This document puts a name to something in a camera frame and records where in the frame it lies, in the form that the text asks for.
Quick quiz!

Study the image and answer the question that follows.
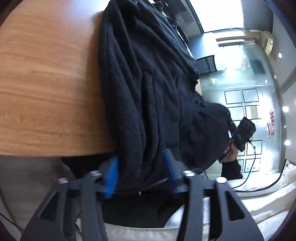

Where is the person's right hand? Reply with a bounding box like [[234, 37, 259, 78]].
[[221, 142, 238, 164]]

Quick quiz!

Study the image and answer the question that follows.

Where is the grid of white wall frames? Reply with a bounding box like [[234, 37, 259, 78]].
[[224, 88, 262, 173]]

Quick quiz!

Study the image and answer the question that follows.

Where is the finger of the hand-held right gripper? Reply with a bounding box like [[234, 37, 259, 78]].
[[227, 112, 238, 139]]

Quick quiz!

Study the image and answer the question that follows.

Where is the window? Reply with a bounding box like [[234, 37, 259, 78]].
[[190, 0, 244, 33]]

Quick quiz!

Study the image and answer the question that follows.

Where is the black fleece jacket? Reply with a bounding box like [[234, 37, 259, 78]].
[[60, 0, 232, 193]]

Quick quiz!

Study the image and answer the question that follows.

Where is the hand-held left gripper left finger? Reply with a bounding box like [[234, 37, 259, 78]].
[[20, 156, 119, 241]]

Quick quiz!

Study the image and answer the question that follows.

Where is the white cloth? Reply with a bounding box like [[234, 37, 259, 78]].
[[76, 160, 296, 241]]

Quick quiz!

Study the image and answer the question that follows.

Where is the red window decoration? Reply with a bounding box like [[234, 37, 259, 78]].
[[266, 111, 278, 137]]

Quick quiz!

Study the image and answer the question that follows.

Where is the thin cable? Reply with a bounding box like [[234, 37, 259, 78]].
[[228, 137, 287, 193]]

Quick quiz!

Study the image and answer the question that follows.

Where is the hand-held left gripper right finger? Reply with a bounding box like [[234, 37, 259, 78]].
[[162, 149, 264, 241]]

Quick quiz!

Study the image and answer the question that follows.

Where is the black mesh panel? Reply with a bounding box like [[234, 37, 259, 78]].
[[196, 55, 216, 75]]

